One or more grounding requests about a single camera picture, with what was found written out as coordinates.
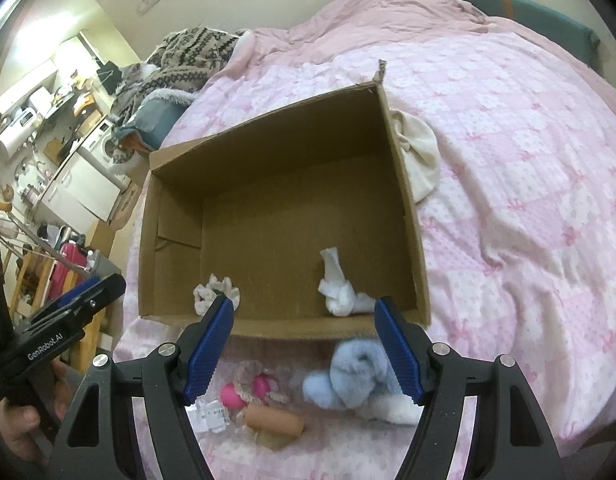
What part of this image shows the person's left hand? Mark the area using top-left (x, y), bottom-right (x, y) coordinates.
top-left (0, 359), bottom-right (73, 465)

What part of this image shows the cream cloth beside box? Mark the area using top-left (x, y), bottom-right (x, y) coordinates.
top-left (390, 110), bottom-right (441, 203)

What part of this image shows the white washing machine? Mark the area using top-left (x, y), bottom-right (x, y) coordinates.
top-left (84, 117), bottom-right (130, 184)

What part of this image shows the teal headboard cushion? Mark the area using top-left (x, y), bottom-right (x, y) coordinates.
top-left (464, 0), bottom-right (602, 73)

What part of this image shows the white sock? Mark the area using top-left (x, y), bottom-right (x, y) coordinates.
top-left (317, 247), bottom-right (375, 318)

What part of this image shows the teal pet bed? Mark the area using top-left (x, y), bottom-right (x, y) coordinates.
top-left (113, 88), bottom-right (197, 153)

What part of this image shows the patterned knit blanket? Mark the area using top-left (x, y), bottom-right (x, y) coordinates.
top-left (110, 26), bottom-right (242, 122)

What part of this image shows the pink suitcase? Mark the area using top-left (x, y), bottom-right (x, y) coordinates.
top-left (46, 242), bottom-right (87, 301)

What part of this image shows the clear plastic packet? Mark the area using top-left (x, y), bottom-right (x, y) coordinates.
top-left (187, 398), bottom-right (230, 434)

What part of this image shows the beige lace scrunchie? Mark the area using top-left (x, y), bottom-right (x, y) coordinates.
top-left (233, 361), bottom-right (291, 405)

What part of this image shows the pink rubber duck toy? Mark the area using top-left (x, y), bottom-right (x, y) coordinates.
top-left (219, 374), bottom-right (271, 411)

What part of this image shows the brown cardboard box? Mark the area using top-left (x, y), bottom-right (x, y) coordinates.
top-left (138, 76), bottom-right (430, 340)

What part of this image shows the pink patterned bed quilt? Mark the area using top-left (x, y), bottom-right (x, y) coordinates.
top-left (112, 0), bottom-right (616, 480)

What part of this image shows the white lace scrunchie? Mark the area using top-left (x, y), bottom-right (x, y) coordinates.
top-left (193, 274), bottom-right (241, 316)

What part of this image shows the white kitchen cabinet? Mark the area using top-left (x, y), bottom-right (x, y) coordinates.
top-left (34, 153), bottom-right (120, 234)

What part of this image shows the tan cylindrical roll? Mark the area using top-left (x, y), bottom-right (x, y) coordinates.
top-left (245, 404), bottom-right (305, 438)

